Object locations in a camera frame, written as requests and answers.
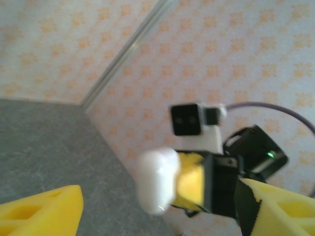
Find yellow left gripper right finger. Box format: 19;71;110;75
235;178;315;236

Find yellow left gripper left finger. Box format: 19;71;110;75
0;184;84;236

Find white earbud charging case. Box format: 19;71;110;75
136;146;182;216

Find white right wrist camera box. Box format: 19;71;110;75
170;101;227;153

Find aluminium corner post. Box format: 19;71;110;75
80;0;179;113

